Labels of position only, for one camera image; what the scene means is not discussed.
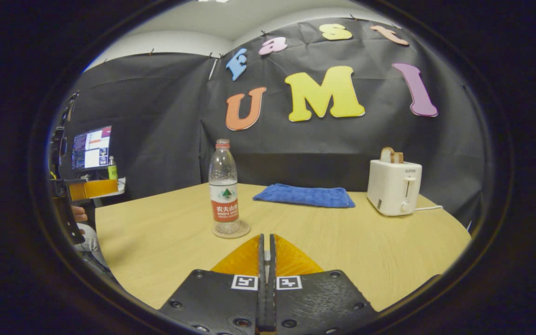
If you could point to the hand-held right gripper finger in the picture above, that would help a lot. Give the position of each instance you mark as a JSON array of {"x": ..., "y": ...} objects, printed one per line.
[
  {"x": 261, "y": 260},
  {"x": 272, "y": 260}
]

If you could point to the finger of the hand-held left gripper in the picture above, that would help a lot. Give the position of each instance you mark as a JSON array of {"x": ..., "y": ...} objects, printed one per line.
[{"x": 93, "y": 188}]

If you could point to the round wooden coaster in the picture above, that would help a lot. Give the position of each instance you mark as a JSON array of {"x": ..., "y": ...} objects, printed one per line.
[{"x": 245, "y": 230}]

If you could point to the clear plastic water bottle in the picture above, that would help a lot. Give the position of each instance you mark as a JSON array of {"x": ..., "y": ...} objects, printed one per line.
[{"x": 224, "y": 186}]

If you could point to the green bottle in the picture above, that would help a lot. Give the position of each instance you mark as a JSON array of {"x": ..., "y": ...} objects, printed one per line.
[{"x": 112, "y": 172}]

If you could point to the computer monitor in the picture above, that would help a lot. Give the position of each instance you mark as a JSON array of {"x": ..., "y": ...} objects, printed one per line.
[{"x": 91, "y": 149}]

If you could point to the person's grey trousers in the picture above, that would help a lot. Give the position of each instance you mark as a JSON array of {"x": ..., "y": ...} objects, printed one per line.
[{"x": 89, "y": 242}]

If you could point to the blue cloth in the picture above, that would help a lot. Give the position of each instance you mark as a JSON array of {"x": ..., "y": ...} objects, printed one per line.
[{"x": 305, "y": 195}]

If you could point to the black backdrop cloth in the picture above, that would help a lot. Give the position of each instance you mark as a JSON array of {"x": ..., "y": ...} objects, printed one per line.
[{"x": 165, "y": 139}]

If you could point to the white toaster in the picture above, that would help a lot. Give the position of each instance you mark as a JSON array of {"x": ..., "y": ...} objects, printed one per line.
[{"x": 391, "y": 188}]

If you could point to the toast slice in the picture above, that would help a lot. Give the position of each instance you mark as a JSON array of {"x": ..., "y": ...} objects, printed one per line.
[
  {"x": 387, "y": 156},
  {"x": 399, "y": 158}
]

